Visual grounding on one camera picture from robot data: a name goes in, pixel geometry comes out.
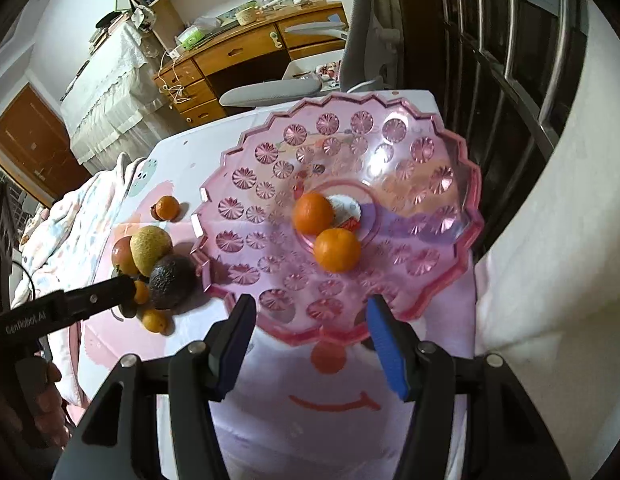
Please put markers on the grey office chair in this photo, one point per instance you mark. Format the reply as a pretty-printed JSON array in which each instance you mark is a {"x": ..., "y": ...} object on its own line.
[{"x": 364, "y": 54}]

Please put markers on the red apple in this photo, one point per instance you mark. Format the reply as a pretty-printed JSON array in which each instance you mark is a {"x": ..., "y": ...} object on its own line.
[{"x": 122, "y": 259}]

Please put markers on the cartoon printed bed sheet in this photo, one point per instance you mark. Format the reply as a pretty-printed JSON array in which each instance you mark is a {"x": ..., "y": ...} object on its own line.
[{"x": 319, "y": 410}]

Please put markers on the small orange kumquat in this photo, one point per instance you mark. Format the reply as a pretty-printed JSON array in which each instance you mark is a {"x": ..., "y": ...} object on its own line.
[{"x": 142, "y": 294}]

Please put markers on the small orange tangerine low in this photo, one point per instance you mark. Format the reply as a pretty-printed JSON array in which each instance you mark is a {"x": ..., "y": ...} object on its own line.
[{"x": 155, "y": 321}]

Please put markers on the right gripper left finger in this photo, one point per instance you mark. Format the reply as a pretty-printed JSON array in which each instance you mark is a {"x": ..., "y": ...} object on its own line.
[{"x": 203, "y": 372}]

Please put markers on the yellow pear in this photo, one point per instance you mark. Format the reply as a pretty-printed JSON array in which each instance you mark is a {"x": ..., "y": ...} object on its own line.
[{"x": 148, "y": 246}]

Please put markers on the white storage box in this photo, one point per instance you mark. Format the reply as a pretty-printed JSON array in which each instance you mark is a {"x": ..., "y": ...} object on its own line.
[{"x": 325, "y": 65}]

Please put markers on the pink plastic fruit plate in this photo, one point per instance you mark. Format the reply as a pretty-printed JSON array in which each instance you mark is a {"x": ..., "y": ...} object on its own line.
[{"x": 395, "y": 177}]

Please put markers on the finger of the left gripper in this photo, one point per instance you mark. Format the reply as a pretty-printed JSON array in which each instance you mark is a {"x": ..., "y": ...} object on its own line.
[{"x": 100, "y": 292}]

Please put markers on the orange tangerine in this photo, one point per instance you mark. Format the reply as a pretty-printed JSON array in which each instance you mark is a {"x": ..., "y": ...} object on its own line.
[
  {"x": 167, "y": 208},
  {"x": 313, "y": 213},
  {"x": 337, "y": 250}
]

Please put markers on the white lace cloth cover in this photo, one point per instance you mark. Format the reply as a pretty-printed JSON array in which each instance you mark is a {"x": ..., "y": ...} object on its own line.
[{"x": 115, "y": 105}]

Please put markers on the person hand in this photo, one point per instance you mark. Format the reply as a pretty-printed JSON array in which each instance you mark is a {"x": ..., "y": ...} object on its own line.
[{"x": 45, "y": 404}]

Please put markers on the dark avocado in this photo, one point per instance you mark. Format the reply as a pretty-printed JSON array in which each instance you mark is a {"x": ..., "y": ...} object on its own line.
[{"x": 171, "y": 281}]

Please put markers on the brown wooden door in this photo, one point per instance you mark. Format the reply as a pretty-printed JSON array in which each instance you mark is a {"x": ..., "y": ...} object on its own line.
[{"x": 35, "y": 149}]

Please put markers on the pink blanket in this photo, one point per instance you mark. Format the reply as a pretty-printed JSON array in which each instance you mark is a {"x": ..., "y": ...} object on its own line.
[{"x": 64, "y": 251}]

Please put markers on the wooden desk with drawers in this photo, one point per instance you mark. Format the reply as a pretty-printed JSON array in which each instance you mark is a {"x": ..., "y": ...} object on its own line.
[{"x": 248, "y": 54}]

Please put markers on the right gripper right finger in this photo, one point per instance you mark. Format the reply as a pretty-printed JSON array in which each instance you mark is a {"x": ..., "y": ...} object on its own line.
[{"x": 422, "y": 374}]

